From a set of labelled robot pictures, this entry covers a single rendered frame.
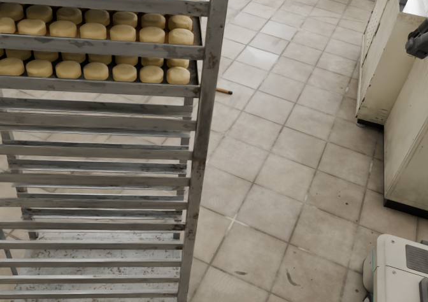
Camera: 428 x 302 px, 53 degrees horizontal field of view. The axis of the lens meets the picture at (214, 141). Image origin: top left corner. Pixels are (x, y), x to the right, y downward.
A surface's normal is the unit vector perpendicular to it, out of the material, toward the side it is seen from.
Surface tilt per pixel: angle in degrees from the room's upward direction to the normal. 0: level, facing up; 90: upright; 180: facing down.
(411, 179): 90
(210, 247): 0
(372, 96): 90
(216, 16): 90
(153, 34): 0
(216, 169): 0
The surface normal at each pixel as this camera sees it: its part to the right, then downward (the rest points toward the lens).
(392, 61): -0.29, 0.60
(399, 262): 0.11, -0.75
